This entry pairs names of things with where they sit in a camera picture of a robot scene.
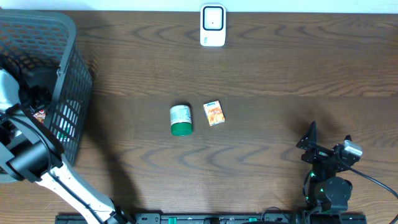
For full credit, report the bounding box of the orange tissue pack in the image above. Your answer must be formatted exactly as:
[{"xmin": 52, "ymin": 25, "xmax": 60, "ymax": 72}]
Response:
[{"xmin": 203, "ymin": 100, "xmax": 225, "ymax": 126}]

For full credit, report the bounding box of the green lid seasoning jar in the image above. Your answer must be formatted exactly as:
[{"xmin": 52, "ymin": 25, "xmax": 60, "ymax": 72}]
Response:
[{"xmin": 170, "ymin": 105, "xmax": 193, "ymax": 136}]

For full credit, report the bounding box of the white green carton box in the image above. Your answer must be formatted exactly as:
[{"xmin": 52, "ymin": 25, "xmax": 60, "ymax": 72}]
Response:
[{"xmin": 57, "ymin": 105, "xmax": 76, "ymax": 142}]

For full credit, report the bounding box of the red chocolate bar wrapper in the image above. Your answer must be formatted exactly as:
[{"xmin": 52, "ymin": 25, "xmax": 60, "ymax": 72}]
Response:
[{"xmin": 33, "ymin": 110, "xmax": 47, "ymax": 124}]

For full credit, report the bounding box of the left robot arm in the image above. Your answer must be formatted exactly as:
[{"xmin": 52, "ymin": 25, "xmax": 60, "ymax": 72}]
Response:
[{"xmin": 1, "ymin": 69, "xmax": 135, "ymax": 223}]

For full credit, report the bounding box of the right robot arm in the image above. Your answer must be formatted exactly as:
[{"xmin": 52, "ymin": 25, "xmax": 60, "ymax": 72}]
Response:
[{"xmin": 296, "ymin": 121, "xmax": 353, "ymax": 224}]

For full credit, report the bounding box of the white barcode scanner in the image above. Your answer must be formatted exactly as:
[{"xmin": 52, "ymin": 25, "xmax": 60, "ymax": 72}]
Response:
[{"xmin": 200, "ymin": 4, "xmax": 226, "ymax": 47}]

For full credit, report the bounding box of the grey plastic shopping basket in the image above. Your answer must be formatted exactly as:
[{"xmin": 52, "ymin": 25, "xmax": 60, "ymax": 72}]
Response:
[{"xmin": 1, "ymin": 10, "xmax": 93, "ymax": 183}]

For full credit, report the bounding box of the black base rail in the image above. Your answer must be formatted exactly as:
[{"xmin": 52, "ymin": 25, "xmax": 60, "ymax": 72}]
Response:
[{"xmin": 55, "ymin": 212, "xmax": 368, "ymax": 224}]

